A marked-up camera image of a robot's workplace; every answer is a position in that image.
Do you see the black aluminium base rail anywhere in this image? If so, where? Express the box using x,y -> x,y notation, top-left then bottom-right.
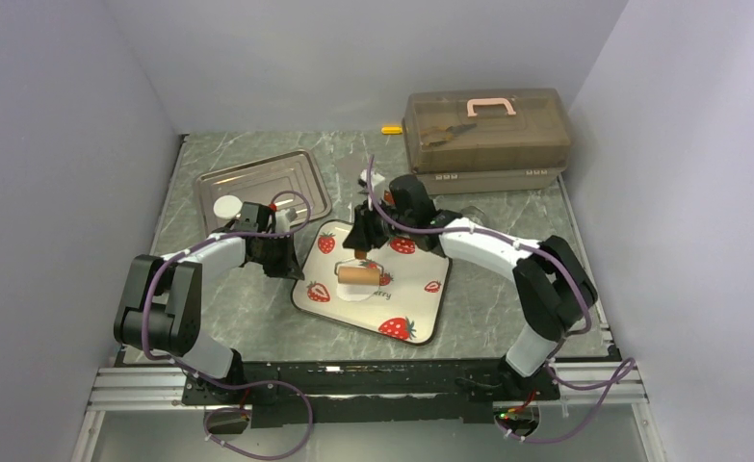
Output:
88,360 -> 648,428

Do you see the steel baking tray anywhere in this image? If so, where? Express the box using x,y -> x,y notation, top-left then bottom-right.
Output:
194,150 -> 332,234

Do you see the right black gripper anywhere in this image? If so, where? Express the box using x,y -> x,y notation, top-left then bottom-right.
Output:
342,198 -> 414,254

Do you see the yellow small object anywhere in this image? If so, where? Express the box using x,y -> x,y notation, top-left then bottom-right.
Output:
380,125 -> 403,136

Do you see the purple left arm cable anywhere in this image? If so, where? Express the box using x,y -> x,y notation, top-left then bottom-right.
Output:
139,190 -> 314,460

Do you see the strawberry pattern white tray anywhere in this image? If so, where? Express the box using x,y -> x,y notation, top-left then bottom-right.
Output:
292,220 -> 452,345

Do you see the white dough ball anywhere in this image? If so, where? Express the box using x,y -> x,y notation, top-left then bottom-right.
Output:
336,282 -> 379,302

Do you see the flat round dough wrapper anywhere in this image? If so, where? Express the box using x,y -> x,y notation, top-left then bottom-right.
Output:
213,194 -> 244,220

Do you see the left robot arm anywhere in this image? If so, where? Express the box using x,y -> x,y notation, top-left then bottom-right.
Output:
114,195 -> 304,404

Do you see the brown translucent tool box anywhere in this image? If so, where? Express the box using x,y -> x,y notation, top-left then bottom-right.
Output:
403,88 -> 573,194

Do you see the wooden rolling pin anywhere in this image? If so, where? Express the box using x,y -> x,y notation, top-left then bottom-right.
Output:
333,250 -> 385,287

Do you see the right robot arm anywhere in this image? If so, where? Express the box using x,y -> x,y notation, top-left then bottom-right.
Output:
343,170 -> 598,399

